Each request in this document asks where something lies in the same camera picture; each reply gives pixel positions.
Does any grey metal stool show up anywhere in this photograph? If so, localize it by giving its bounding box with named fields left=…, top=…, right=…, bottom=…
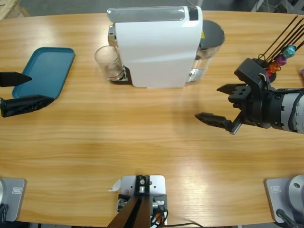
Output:
left=250, top=0, right=269, bottom=12

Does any gold orange coffee capsule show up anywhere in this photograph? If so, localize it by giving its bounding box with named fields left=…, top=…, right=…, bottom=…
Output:
left=269, top=62, right=282, bottom=74

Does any teal plastic tray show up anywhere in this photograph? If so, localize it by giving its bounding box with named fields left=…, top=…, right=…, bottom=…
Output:
left=11, top=47, right=76, bottom=99

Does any purple coffee capsule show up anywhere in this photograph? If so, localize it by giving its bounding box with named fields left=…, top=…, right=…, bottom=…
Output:
left=276, top=54, right=289, bottom=66

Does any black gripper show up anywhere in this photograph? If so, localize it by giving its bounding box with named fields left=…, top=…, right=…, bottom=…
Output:
left=194, top=82, right=283, bottom=136

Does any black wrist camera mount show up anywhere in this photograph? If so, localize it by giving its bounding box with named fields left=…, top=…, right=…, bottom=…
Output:
left=234, top=58, right=272, bottom=91

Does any clear glass cup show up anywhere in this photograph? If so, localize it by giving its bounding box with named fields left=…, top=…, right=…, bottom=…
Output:
left=94, top=46, right=125, bottom=82

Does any white mount block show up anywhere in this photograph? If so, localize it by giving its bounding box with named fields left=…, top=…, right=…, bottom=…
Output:
left=117, top=175, right=169, bottom=226

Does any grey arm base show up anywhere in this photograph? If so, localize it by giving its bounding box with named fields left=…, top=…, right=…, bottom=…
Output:
left=0, top=177, right=28, bottom=222
left=265, top=175, right=304, bottom=224

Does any teal coffee capsule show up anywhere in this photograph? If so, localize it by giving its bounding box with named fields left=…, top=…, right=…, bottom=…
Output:
left=284, top=45, right=297, bottom=58

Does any metal drip tray grille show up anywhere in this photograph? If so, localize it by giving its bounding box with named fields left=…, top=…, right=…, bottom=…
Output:
left=111, top=66, right=133, bottom=86

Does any orange white wire bundle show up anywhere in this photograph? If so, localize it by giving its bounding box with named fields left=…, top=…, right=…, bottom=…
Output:
left=150, top=209, right=170, bottom=226

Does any black base cable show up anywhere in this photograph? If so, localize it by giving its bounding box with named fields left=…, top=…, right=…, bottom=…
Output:
left=276, top=208, right=299, bottom=228
left=0, top=203, right=10, bottom=222

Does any black capsule holder with rods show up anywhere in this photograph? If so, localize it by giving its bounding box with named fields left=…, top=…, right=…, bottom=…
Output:
left=252, top=15, right=304, bottom=83

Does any dark camera post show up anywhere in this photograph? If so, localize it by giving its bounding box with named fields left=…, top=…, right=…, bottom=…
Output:
left=106, top=175, right=152, bottom=228

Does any thin black cable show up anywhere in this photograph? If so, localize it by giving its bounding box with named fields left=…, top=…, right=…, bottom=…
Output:
left=166, top=222, right=205, bottom=228

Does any white capsule coffee machine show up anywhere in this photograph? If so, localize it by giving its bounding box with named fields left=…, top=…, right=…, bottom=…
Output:
left=106, top=5, right=204, bottom=90

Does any white paper tag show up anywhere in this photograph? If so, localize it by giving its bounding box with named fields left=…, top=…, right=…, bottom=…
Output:
left=108, top=179, right=122, bottom=192

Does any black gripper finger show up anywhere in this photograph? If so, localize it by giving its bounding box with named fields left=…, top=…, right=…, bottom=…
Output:
left=0, top=71, right=33, bottom=88
left=0, top=94, right=55, bottom=118

